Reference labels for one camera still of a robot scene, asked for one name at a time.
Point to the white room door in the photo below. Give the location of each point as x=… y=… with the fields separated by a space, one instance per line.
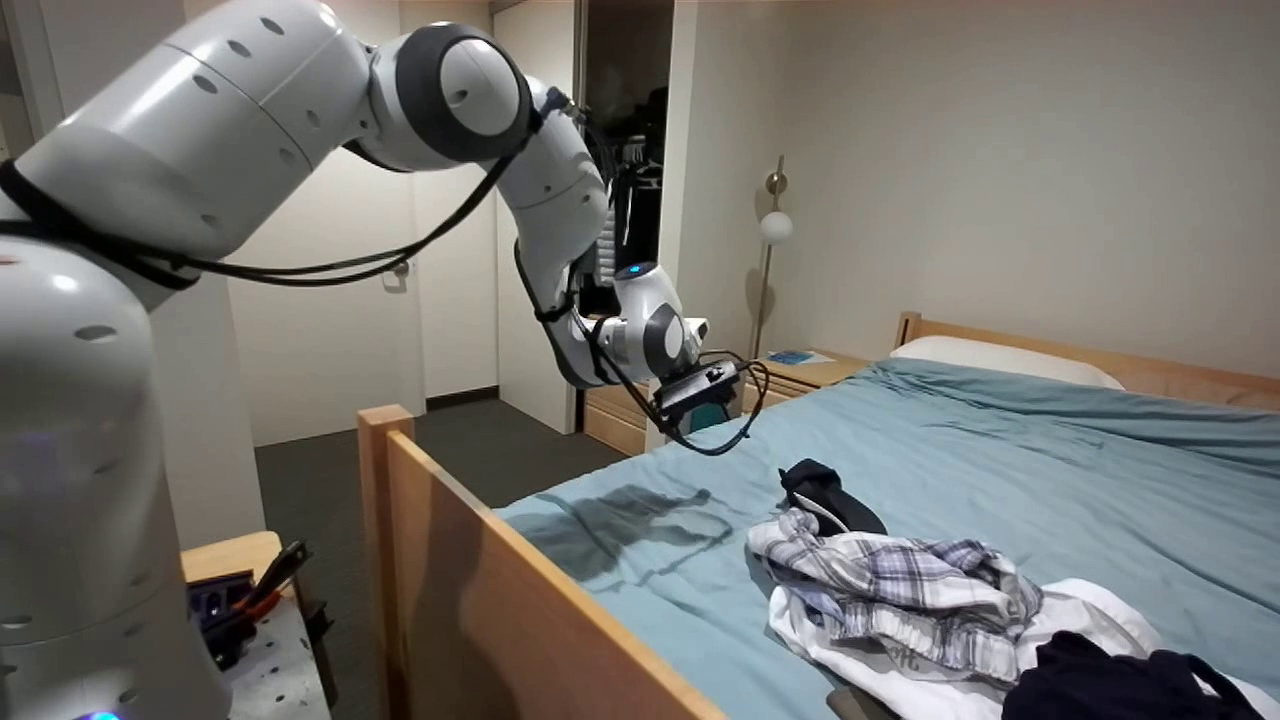
x=320 y=363

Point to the white cloth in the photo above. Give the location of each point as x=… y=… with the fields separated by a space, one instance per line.
x=1105 y=615

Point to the black and red tools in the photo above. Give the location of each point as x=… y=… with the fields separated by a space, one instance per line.
x=253 y=600

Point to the wooden nightstand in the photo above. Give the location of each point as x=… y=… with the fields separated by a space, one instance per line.
x=803 y=383

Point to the hanging closet clothes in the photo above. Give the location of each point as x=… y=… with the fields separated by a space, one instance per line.
x=642 y=202

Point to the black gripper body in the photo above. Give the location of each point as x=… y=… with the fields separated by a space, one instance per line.
x=696 y=384

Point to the blue book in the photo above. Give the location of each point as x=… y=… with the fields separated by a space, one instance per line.
x=796 y=358

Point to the floor lamp with globe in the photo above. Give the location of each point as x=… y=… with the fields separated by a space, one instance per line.
x=777 y=226

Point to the white closet door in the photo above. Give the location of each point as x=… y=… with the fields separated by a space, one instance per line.
x=526 y=345

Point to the small black garment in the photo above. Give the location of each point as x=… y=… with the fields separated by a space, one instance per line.
x=824 y=496

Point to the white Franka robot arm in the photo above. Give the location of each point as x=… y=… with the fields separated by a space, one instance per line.
x=81 y=442

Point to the white pillow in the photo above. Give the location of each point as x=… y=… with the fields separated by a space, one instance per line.
x=1003 y=363

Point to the wooden tool box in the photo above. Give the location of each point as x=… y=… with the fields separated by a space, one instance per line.
x=224 y=552

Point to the dark navy garment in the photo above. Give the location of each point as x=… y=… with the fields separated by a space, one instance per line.
x=1105 y=686

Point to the light blue bed blanket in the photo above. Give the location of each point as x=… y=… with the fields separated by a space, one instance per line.
x=1042 y=465

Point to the wooden dresser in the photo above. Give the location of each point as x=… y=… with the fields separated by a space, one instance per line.
x=619 y=420

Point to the wooden bed frame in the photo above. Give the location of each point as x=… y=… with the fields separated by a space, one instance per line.
x=466 y=615

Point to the checked plaid shirt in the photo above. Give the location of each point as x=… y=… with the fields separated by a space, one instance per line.
x=893 y=587

